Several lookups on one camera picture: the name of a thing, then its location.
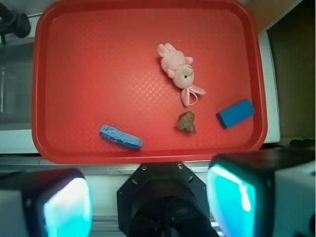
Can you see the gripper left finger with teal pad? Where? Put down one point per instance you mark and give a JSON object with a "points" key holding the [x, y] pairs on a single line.
{"points": [[48, 203]]}

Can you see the blue rectangular block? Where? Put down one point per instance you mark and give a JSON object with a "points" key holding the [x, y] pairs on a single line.
{"points": [[236, 113]]}

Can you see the pink plush bunny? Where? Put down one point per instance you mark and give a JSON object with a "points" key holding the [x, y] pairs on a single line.
{"points": [[178, 67]]}

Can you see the blue textured sponge piece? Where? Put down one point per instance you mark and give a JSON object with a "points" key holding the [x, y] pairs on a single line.
{"points": [[119, 137]]}

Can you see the black clamp knob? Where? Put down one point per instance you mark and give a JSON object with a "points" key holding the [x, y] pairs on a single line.
{"points": [[12, 22]]}

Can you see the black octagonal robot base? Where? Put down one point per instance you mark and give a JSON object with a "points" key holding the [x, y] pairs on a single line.
{"points": [[164, 200]]}

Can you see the red plastic tray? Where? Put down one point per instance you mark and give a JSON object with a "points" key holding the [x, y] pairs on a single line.
{"points": [[96, 63]]}

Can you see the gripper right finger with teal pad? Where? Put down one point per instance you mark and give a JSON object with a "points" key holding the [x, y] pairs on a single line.
{"points": [[264, 193]]}

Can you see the grey metal box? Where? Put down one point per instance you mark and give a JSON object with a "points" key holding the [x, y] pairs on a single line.
{"points": [[16, 71]]}

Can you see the brown rock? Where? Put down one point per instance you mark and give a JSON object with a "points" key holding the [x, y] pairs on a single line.
{"points": [[186, 122]]}

